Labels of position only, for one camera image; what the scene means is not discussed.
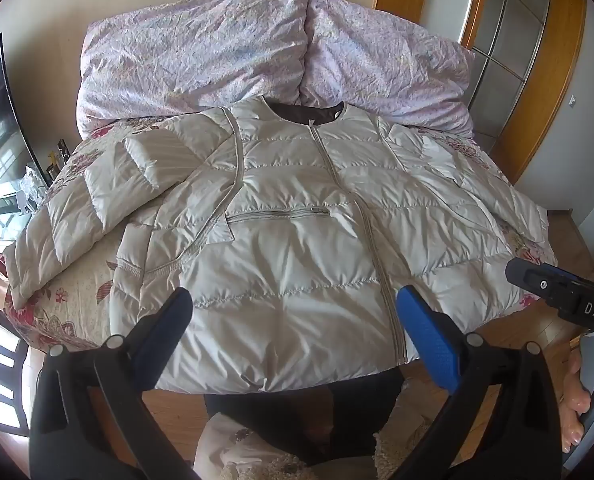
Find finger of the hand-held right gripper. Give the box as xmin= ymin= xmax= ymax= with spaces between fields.
xmin=506 ymin=258 xmax=594 ymax=333

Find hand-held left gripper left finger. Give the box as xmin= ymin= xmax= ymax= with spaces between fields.
xmin=29 ymin=287 xmax=198 ymax=480

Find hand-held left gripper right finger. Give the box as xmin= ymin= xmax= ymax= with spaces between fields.
xmin=396 ymin=285 xmax=563 ymax=480

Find white down jacket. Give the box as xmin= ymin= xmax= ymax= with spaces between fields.
xmin=2 ymin=95 xmax=558 ymax=393

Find person's right hand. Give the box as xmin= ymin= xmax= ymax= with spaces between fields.
xmin=561 ymin=355 xmax=592 ymax=456

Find floral bed sheet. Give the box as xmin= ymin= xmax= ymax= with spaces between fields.
xmin=4 ymin=115 xmax=558 ymax=356

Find beige fluffy coat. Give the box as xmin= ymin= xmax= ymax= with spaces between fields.
xmin=194 ymin=385 xmax=428 ymax=480

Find person's black pants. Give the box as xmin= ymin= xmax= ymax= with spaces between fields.
xmin=204 ymin=370 xmax=405 ymax=466

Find clear plastic bag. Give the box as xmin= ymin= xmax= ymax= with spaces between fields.
xmin=19 ymin=165 xmax=52 ymax=206

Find small dark bottles group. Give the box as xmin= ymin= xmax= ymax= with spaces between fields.
xmin=47 ymin=140 xmax=72 ymax=181

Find frosted glass sliding door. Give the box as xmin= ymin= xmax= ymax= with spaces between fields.
xmin=470 ymin=0 xmax=553 ymax=136

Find pink crinkled pillow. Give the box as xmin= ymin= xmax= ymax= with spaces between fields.
xmin=75 ymin=0 xmax=314 ymax=138
xmin=299 ymin=0 xmax=478 ymax=136

